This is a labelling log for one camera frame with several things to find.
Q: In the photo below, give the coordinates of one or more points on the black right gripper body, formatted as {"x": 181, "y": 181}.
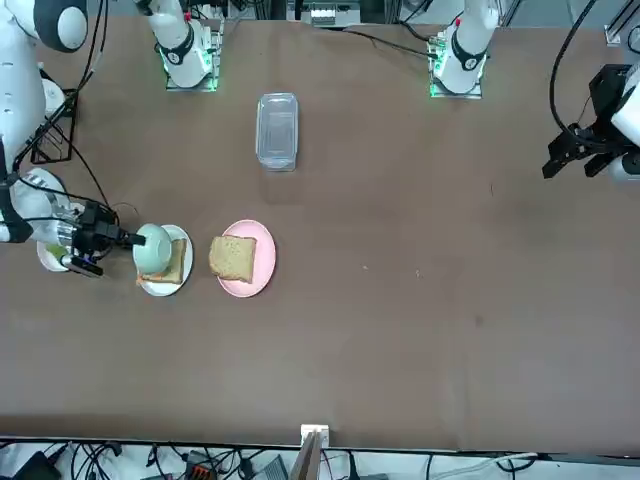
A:
{"x": 92, "y": 235}

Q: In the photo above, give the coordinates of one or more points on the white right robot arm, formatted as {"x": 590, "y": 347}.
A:
{"x": 15, "y": 100}

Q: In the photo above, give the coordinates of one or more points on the aluminium profile bracket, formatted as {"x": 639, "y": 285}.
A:
{"x": 315, "y": 450}

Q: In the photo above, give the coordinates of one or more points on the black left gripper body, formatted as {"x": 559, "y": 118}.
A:
{"x": 610, "y": 90}

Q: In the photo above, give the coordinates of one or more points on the white plate with pinkish rim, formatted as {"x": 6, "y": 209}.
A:
{"x": 47, "y": 262}

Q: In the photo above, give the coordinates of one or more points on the green lettuce leaf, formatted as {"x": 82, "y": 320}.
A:
{"x": 54, "y": 251}

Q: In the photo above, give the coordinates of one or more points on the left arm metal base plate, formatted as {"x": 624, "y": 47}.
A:
{"x": 437, "y": 92}

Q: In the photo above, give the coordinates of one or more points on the pale green bowl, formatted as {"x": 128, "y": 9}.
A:
{"x": 152, "y": 252}

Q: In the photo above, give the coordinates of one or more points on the white ceramic cup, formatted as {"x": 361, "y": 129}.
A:
{"x": 51, "y": 95}

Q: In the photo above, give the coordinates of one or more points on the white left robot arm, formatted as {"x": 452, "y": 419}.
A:
{"x": 467, "y": 55}

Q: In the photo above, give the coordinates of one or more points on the white round plate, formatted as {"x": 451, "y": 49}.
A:
{"x": 187, "y": 270}

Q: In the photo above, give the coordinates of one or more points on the clear plastic lidded container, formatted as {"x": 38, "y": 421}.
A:
{"x": 277, "y": 130}

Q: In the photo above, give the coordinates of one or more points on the brown bread slice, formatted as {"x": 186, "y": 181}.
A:
{"x": 232, "y": 257}
{"x": 177, "y": 262}

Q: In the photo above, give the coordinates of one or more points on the pink round plate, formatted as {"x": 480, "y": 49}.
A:
{"x": 265, "y": 260}

